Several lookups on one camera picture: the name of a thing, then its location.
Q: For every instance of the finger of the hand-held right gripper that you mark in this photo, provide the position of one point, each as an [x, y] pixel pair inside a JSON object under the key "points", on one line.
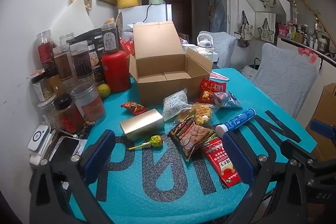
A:
{"points": [[323, 129], [299, 150]]}

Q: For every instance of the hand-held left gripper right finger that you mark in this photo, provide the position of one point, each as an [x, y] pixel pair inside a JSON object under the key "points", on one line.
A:
{"points": [[237, 161]]}

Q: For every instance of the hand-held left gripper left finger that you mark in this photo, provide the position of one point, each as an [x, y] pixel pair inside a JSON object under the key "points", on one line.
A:
{"points": [[98, 158]]}

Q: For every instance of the blue tube with white cap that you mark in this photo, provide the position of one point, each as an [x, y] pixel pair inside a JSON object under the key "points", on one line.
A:
{"points": [[240, 119]]}

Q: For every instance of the clear waffle packet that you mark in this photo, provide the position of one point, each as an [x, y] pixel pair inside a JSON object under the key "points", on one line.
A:
{"points": [[200, 113]]}

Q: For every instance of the red packet with gold print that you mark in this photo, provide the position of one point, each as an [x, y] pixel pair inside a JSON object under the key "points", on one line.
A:
{"points": [[210, 85]]}

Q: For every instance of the grey-white snack packet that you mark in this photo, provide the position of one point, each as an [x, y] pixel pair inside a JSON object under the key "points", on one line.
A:
{"points": [[173, 106]]}

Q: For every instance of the cardboard box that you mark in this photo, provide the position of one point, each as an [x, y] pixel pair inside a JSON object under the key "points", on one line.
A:
{"points": [[155, 43]]}

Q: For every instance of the brown cardboard carton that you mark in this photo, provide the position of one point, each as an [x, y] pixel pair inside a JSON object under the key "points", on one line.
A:
{"points": [[324, 113]]}

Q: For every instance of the red and green sachet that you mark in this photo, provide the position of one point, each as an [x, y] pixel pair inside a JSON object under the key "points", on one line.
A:
{"points": [[220, 163]]}

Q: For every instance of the black-lid jar red label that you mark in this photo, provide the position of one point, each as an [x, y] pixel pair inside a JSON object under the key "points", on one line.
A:
{"points": [[68, 116]]}

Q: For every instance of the wide jar orange label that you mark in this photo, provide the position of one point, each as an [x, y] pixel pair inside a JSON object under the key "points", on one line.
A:
{"points": [[89, 106]]}

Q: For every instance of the brown biscuit packet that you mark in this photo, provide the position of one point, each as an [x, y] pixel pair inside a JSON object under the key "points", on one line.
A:
{"points": [[189, 137]]}

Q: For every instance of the gold rectangular box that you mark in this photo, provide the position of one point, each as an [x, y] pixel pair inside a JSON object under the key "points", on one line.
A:
{"points": [[141, 124]]}

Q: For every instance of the yellow-green lollipop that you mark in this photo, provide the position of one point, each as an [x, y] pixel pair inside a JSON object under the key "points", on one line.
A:
{"points": [[155, 140]]}

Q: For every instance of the blue silver foil packet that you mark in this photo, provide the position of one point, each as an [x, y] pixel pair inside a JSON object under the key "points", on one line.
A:
{"points": [[228, 100]]}

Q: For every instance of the small red candy packet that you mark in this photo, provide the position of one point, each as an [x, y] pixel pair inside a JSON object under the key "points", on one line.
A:
{"points": [[134, 107]]}

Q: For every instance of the white round-dial device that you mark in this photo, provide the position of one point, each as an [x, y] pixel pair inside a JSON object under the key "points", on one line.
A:
{"points": [[39, 137]]}

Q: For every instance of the grey leaf-pattern chair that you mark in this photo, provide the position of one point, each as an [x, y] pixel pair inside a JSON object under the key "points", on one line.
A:
{"points": [[224, 48], [283, 77]]}

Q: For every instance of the yellow lemon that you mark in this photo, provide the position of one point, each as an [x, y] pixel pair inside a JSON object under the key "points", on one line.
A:
{"points": [[103, 89]]}

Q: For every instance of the teal bubble mat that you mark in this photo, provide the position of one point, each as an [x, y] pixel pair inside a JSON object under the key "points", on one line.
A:
{"points": [[162, 187]]}

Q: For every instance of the pink ribbon bow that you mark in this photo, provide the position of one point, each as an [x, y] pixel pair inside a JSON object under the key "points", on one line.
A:
{"points": [[307, 53]]}

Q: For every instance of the flat pink-red packet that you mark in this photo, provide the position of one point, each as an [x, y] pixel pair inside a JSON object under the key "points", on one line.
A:
{"points": [[219, 77]]}

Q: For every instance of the red bottle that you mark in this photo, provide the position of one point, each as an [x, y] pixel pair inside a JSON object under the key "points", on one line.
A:
{"points": [[115, 71]]}

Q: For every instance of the small jar black-white label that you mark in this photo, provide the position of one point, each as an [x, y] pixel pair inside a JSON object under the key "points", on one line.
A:
{"points": [[39, 87]]}

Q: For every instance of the row of shelf bottles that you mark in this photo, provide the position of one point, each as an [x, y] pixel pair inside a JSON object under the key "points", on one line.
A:
{"points": [[304, 35]]}

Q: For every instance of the clear jar dark brown label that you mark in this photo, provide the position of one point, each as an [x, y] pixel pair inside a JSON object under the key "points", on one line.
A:
{"points": [[81, 61]]}

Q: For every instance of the clear jar light brown label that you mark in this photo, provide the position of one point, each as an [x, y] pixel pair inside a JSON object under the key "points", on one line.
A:
{"points": [[63, 64]]}

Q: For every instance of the bamboo pole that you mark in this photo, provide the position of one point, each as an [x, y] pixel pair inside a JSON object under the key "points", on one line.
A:
{"points": [[317, 16]]}

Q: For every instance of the canvas tote bag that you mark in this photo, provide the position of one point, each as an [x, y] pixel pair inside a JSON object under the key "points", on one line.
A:
{"points": [[245, 28], [266, 31]]}

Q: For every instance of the red bag with white print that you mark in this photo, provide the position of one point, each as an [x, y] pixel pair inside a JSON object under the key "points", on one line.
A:
{"points": [[128, 47]]}

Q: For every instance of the white cartoon water bottle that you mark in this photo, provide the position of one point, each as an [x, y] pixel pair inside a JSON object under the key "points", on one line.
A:
{"points": [[205, 47]]}

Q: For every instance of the tall jar black lid white label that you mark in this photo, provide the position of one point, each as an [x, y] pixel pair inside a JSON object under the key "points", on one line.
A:
{"points": [[110, 40]]}

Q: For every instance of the clear jar red label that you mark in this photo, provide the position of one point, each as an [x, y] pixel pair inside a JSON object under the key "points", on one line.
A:
{"points": [[47, 50]]}

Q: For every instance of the round woven fan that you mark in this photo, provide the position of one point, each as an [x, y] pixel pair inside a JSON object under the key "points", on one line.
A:
{"points": [[119, 23]]}

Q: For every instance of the white foam board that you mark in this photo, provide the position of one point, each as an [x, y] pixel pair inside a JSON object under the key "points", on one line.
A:
{"points": [[73, 16]]}

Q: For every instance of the blue plastic-wrapped item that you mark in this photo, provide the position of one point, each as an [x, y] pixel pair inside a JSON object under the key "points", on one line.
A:
{"points": [[218, 16]]}

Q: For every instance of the white fridge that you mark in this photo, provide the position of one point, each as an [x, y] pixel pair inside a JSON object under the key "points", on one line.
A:
{"points": [[155, 14]]}

